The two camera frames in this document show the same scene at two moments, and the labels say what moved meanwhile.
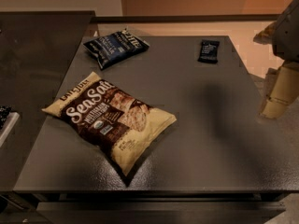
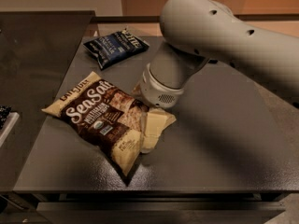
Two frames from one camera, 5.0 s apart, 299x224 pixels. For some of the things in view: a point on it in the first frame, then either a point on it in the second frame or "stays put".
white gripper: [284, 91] → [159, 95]
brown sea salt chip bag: [116, 121] stays put
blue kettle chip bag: [106, 49] stays put
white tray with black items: [5, 111] stays put
